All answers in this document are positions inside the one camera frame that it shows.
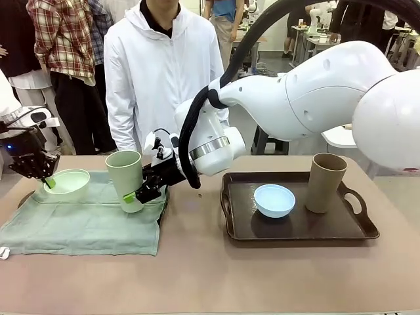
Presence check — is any dark brown tray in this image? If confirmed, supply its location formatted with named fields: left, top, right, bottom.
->
left=16, top=187, right=172, bottom=228
left=220, top=171, right=381, bottom=242

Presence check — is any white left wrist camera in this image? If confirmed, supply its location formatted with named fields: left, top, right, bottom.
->
left=31, top=110, right=61, bottom=128

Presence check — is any person in blue plaid shirt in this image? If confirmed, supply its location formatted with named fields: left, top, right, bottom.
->
left=87, top=0, right=115, bottom=68

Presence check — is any person in dark top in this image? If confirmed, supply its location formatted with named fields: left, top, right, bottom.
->
left=0, top=0, right=55, bottom=111

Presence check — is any black right arm cable sleeve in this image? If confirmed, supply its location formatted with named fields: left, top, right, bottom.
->
left=178, top=0, right=420, bottom=190

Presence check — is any tall brown cup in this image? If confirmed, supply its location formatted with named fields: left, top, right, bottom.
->
left=304, top=152, right=348, bottom=215

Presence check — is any person in red plaid shirt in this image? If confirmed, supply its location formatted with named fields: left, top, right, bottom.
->
left=26, top=0, right=111, bottom=156

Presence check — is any dark stool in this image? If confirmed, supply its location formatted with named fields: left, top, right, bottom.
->
left=251, top=125, right=292, bottom=157

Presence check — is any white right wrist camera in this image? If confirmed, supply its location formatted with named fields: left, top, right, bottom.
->
left=143, top=129, right=180, bottom=162

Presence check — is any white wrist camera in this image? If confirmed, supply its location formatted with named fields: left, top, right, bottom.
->
left=31, top=110, right=61, bottom=128
left=143, top=129, right=180, bottom=162

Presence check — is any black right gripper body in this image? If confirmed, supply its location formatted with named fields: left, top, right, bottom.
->
left=148, top=157, right=193, bottom=188

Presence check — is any green cloth mat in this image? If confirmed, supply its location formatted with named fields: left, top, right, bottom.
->
left=0, top=169, right=170, bottom=261

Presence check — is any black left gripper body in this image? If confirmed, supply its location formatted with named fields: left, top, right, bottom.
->
left=0, top=126, right=47, bottom=159

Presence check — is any person in black clothes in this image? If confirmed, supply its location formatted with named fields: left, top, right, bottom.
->
left=329, top=0, right=396, bottom=55

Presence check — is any light blue bowl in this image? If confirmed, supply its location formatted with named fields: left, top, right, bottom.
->
left=253, top=184, right=297, bottom=219

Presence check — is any tall pale green cup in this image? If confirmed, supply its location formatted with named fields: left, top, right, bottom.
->
left=105, top=150, right=146, bottom=215

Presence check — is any person in white hooded coat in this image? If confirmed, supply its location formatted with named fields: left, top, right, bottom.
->
left=103, top=0, right=230, bottom=156

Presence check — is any grey background workbench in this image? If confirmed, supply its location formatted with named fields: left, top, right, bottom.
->
left=290, top=24, right=344, bottom=63

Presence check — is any white side table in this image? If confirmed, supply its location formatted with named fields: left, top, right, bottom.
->
left=320, top=125, right=380, bottom=173

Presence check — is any person's right forearm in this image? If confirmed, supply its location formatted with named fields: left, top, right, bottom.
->
left=106, top=108, right=140, bottom=152

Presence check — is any pale green bowl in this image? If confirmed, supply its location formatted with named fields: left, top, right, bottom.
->
left=43, top=168, right=91, bottom=203

